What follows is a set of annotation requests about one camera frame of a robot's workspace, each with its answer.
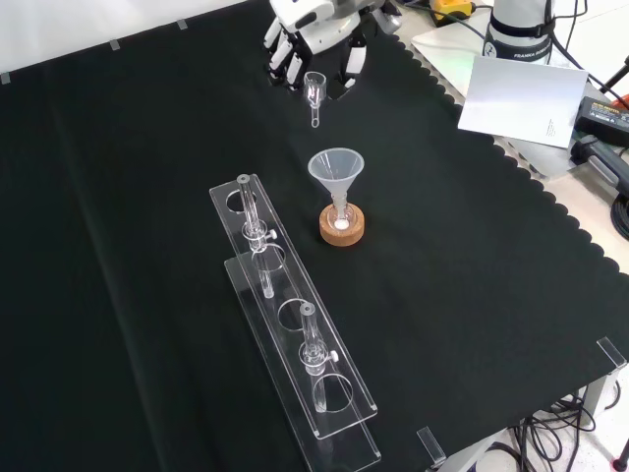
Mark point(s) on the black power adapter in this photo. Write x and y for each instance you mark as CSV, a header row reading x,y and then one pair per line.
x,y
603,114

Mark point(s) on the clear acrylic funnel stand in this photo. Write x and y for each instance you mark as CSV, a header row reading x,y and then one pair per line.
x,y
290,319

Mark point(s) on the black plug connector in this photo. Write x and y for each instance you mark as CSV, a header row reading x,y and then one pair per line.
x,y
602,159

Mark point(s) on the pale board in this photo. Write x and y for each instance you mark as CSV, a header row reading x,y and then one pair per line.
x,y
472,64

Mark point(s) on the clear glass weighing funnel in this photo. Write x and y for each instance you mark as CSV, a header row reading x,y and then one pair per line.
x,y
314,89

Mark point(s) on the black cloth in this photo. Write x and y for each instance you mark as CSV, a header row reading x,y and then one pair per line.
x,y
245,246

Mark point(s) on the round-bottom glass flask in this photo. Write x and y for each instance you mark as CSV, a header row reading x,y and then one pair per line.
x,y
341,218

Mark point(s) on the white paper sheet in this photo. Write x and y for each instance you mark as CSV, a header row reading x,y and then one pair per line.
x,y
523,100

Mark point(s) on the translucent plastic funnel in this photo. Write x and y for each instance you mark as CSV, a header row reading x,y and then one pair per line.
x,y
336,169

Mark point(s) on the black tripod leg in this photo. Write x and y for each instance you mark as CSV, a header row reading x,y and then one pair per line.
x,y
614,78

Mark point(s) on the yellow stop button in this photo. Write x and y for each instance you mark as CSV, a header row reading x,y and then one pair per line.
x,y
449,9

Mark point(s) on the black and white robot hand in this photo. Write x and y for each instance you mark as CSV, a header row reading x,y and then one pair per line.
x,y
314,29

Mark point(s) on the clear acrylic cloth clamp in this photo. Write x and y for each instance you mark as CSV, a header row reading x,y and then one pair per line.
x,y
431,447
611,352

